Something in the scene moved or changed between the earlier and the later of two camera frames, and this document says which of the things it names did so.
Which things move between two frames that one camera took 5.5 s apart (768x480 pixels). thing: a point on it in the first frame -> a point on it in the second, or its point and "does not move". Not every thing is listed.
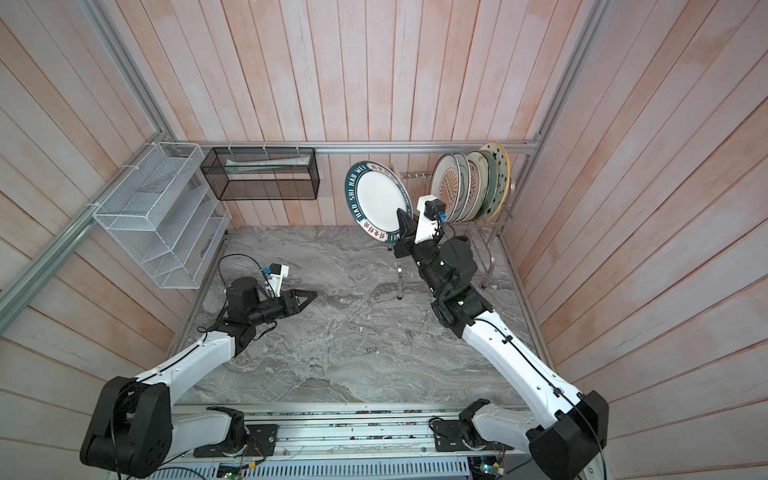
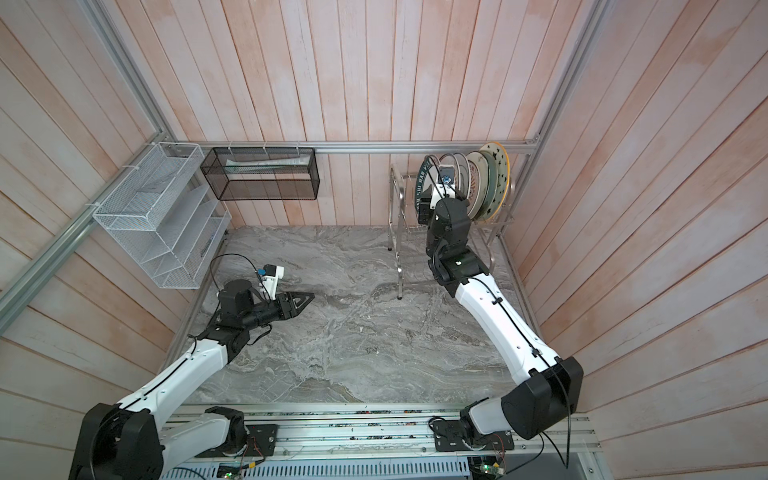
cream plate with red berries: x=479 y=185 does not move
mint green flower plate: x=493 y=183 does not move
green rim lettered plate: x=374 y=193 -> x=427 y=177
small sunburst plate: x=446 y=183 does not move
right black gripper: x=408 y=241 -> x=426 y=212
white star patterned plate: x=502 y=172 does not move
